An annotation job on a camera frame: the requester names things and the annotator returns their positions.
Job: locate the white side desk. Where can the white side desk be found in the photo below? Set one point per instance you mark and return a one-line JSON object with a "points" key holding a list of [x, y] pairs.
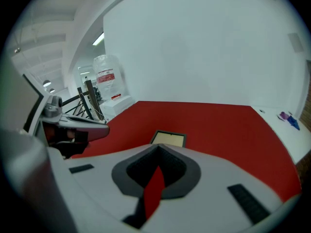
{"points": [[284, 135]]}

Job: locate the person's left hand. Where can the person's left hand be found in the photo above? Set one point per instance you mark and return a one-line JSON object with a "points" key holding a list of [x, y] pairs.
{"points": [[70, 134]]}

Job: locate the dark wooden post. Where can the dark wooden post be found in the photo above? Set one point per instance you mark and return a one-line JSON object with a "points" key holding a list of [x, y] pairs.
{"points": [[83, 103], [94, 101]]}

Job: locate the long ceiling light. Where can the long ceiling light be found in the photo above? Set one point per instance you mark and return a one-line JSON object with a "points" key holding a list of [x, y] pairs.
{"points": [[98, 39]]}

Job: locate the blue paper figure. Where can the blue paper figure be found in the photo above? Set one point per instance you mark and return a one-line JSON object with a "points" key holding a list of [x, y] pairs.
{"points": [[294, 123]]}

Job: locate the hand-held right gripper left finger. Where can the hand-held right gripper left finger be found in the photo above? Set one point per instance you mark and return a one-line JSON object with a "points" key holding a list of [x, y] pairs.
{"points": [[97, 190]]}

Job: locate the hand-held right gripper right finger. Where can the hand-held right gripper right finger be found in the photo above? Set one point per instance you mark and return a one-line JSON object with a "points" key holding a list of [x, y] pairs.
{"points": [[218, 198]]}

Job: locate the dome pendant lamp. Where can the dome pendant lamp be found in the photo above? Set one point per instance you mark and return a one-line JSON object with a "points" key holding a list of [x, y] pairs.
{"points": [[52, 90], [46, 83]]}

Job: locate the purple paper figure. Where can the purple paper figure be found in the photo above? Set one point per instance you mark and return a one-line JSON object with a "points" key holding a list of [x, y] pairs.
{"points": [[283, 116]]}

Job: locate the red plastic piece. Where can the red plastic piece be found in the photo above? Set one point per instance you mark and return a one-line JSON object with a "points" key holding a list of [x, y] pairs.
{"points": [[116, 96]]}

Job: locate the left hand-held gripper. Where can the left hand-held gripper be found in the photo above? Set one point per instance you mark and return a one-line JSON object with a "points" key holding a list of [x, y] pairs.
{"points": [[51, 111]]}

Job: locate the black picture frame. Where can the black picture frame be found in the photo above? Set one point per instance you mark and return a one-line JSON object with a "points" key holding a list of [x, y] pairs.
{"points": [[168, 139]]}

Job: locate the black metal railing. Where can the black metal railing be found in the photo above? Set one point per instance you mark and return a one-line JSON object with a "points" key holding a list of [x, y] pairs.
{"points": [[73, 108]]}

